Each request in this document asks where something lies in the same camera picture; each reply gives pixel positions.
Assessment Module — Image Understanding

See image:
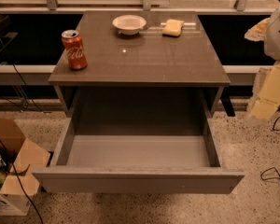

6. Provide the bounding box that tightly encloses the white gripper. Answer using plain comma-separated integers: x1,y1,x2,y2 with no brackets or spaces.
245,6,280,120

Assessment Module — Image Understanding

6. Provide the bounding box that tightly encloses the red coke can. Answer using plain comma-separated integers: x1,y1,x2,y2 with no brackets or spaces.
62,30,88,70

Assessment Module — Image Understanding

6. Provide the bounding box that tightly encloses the open grey top drawer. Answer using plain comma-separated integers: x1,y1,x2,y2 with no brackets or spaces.
33,87,244,194

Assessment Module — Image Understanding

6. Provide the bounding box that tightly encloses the yellow sponge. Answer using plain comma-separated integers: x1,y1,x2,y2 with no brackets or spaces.
162,19,184,36

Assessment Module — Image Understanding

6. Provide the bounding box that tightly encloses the white bowl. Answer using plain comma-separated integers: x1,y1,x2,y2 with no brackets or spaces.
112,15,147,35

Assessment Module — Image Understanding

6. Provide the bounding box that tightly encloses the grey cabinet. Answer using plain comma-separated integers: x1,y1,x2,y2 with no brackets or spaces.
49,10,230,111

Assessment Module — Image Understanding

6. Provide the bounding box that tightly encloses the cardboard box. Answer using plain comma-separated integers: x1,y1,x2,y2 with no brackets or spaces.
0,119,49,216

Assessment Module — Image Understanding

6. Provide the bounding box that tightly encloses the black cable on right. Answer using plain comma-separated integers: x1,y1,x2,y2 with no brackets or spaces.
259,110,280,189

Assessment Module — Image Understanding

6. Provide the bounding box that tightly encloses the black cable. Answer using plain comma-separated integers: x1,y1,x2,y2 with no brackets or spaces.
259,110,280,189
0,35,45,224

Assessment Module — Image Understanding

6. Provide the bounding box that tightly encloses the black cable on left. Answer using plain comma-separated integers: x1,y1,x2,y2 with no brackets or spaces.
0,35,45,224

